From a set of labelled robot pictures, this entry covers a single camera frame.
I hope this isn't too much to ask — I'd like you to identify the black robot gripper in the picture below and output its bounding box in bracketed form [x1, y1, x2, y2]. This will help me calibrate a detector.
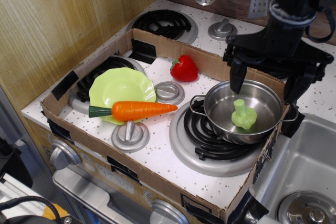
[230, 17, 334, 105]

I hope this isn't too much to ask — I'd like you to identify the green toy broccoli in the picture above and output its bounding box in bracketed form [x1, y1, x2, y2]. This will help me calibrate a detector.
[231, 99, 257, 130]

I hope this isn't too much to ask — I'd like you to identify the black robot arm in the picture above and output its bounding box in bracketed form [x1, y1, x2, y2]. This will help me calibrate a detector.
[224, 0, 335, 104]

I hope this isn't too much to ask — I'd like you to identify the stainless steel pan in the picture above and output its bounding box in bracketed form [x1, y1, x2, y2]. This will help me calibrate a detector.
[190, 80, 299, 145]

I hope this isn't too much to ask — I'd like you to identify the back right black burner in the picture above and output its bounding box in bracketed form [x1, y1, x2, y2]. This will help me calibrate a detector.
[224, 36, 310, 89]

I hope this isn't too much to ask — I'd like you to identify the black burner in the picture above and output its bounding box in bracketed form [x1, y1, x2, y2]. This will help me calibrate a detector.
[68, 56, 144, 115]
[127, 9, 198, 45]
[224, 36, 310, 89]
[169, 100, 265, 177]

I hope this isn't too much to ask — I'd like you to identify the back silver stove knob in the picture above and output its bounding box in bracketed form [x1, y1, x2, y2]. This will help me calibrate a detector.
[208, 19, 238, 41]

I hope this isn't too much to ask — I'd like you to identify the hanging silver slotted spatula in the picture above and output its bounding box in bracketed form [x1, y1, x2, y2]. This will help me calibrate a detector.
[248, 0, 269, 19]

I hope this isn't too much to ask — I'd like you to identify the red toy strawberry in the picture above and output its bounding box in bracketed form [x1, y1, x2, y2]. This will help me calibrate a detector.
[170, 55, 198, 82]

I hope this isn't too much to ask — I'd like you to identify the silver toy sink basin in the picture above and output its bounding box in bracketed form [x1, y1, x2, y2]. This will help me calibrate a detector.
[253, 114, 335, 223]

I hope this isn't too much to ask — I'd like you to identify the front right black burner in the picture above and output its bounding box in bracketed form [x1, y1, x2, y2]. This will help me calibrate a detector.
[169, 100, 265, 177]

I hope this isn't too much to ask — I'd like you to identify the middle silver stove knob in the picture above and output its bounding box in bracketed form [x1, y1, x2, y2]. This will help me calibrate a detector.
[154, 81, 185, 105]

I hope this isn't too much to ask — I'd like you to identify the back left black burner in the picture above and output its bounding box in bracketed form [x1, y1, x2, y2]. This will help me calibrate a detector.
[127, 9, 198, 45]

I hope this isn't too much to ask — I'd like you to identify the silver pot lid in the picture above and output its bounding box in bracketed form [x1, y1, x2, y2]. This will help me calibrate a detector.
[276, 190, 335, 223]

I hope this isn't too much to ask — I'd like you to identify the light green plastic plate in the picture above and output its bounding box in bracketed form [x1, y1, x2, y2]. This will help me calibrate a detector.
[89, 67, 156, 110]

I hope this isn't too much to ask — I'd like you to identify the orange toy carrot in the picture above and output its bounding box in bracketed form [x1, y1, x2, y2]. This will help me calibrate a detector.
[89, 101, 178, 122]

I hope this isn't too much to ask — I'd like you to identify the brown cardboard fence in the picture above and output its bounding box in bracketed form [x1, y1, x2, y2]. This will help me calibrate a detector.
[40, 27, 299, 221]

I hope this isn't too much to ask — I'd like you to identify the right silver oven knob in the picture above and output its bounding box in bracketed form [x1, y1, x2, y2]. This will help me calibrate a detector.
[150, 199, 189, 224]

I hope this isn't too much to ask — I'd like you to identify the silver oven knob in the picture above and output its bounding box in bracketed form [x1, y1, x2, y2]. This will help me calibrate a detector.
[50, 140, 81, 170]
[150, 199, 189, 224]

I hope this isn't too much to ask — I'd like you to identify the front left black burner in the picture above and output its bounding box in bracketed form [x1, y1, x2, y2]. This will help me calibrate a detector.
[68, 56, 144, 115]

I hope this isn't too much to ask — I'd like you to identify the left silver oven knob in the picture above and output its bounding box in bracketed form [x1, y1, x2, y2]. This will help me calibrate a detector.
[50, 140, 81, 170]

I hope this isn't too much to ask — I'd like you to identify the orange yellow object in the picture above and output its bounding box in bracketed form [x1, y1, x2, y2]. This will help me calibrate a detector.
[42, 204, 68, 220]

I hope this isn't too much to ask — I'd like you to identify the silver oven door handle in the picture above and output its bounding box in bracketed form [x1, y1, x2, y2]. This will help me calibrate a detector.
[52, 167, 137, 224]

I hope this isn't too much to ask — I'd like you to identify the black braided cable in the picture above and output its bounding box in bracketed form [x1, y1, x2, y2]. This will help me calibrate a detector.
[0, 196, 61, 224]

